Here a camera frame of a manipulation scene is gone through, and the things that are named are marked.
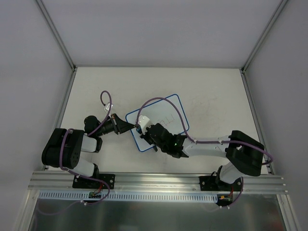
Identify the blue framed whiteboard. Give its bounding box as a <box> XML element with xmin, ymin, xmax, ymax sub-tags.
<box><xmin>125</xmin><ymin>94</ymin><xmax>190</xmax><ymax>152</ymax></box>

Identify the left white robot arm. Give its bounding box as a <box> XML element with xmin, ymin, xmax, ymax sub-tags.
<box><xmin>41</xmin><ymin>114</ymin><xmax>134</xmax><ymax>188</ymax></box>

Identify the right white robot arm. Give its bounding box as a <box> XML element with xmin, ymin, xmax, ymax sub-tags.
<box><xmin>137</xmin><ymin>123</ymin><xmax>264</xmax><ymax>191</ymax></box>

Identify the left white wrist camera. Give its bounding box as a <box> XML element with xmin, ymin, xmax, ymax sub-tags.
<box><xmin>104</xmin><ymin>102</ymin><xmax>113</xmax><ymax>113</ymax></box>

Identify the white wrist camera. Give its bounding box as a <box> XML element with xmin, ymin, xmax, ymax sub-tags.
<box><xmin>104</xmin><ymin>102</ymin><xmax>113</xmax><ymax>113</ymax></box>
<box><xmin>137</xmin><ymin>115</ymin><xmax>153</xmax><ymax>135</ymax></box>

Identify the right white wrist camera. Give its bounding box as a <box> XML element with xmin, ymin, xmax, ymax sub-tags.
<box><xmin>137</xmin><ymin>115</ymin><xmax>153</xmax><ymax>135</ymax></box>

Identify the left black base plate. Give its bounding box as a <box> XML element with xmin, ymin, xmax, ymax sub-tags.
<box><xmin>72</xmin><ymin>173</ymin><xmax>116</xmax><ymax>190</ymax></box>

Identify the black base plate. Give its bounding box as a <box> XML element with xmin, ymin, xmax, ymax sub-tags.
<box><xmin>72</xmin><ymin>173</ymin><xmax>116</xmax><ymax>190</ymax></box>
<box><xmin>199</xmin><ymin>171</ymin><xmax>243</xmax><ymax>192</ymax></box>

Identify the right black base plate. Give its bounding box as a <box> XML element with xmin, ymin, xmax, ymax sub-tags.
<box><xmin>199</xmin><ymin>171</ymin><xmax>243</xmax><ymax>192</ymax></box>

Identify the white slotted cable duct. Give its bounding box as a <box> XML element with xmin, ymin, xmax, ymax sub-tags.
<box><xmin>38</xmin><ymin>190</ymin><xmax>218</xmax><ymax>203</ymax></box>

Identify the aluminium mounting rail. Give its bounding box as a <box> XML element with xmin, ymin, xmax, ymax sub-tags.
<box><xmin>28</xmin><ymin>171</ymin><xmax>288</xmax><ymax>194</ymax></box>

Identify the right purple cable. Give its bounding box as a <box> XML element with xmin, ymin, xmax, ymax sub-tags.
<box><xmin>135</xmin><ymin>96</ymin><xmax>275</xmax><ymax>211</ymax></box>

